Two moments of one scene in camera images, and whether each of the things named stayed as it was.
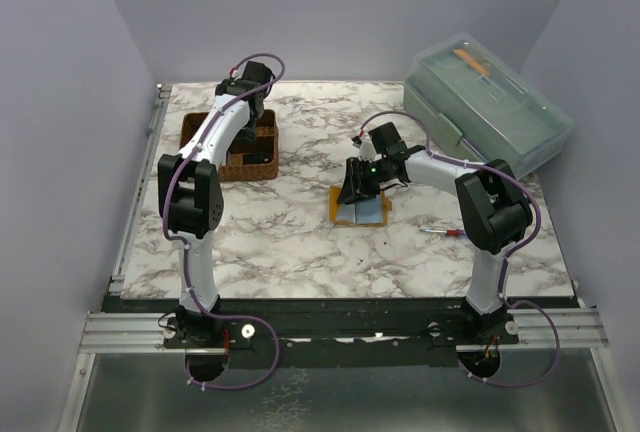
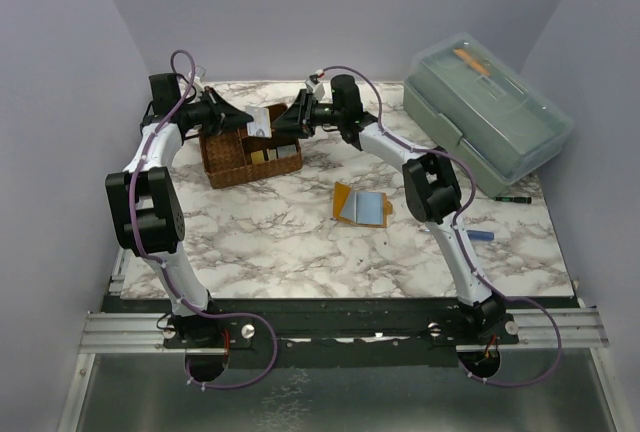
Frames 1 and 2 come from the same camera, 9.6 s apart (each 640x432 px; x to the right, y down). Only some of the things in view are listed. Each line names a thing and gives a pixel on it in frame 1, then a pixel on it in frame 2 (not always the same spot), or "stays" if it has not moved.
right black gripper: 354,187 -> 296,121
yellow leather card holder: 372,211 stays
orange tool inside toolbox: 473,62 stays
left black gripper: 249,133 -> 224,117
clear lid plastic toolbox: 495,111 stays
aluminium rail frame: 113,331 stays
